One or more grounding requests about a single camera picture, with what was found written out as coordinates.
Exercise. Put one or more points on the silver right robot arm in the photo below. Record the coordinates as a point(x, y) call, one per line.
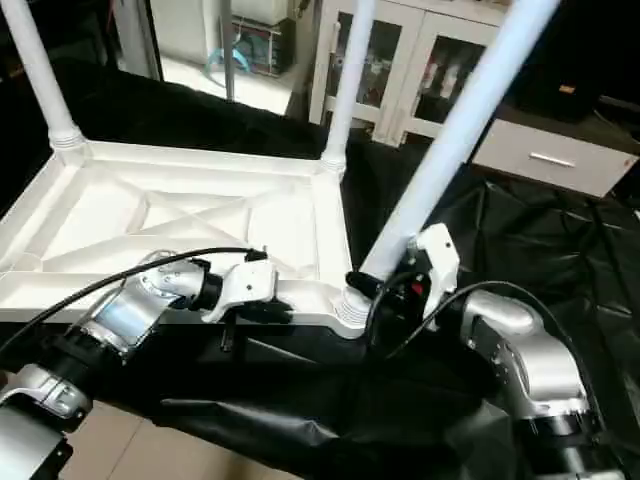
point(520, 350)

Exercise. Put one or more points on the white plastic table top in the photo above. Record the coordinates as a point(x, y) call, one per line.
point(150, 210)

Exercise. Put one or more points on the teal storage box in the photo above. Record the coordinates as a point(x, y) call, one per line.
point(255, 45)

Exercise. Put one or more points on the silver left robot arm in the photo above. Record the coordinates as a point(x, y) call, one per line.
point(120, 315)

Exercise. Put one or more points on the white glass-door cabinet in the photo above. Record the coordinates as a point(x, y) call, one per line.
point(400, 60)

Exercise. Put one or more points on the white plastic table leg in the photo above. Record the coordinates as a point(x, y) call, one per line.
point(348, 80)
point(35, 70)
point(460, 130)

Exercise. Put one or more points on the white drawer unit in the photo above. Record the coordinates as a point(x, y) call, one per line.
point(555, 155)

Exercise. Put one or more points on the black box yellow label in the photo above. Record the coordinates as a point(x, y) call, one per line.
point(570, 60)

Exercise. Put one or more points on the black work mat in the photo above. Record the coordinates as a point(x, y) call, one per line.
point(300, 410)

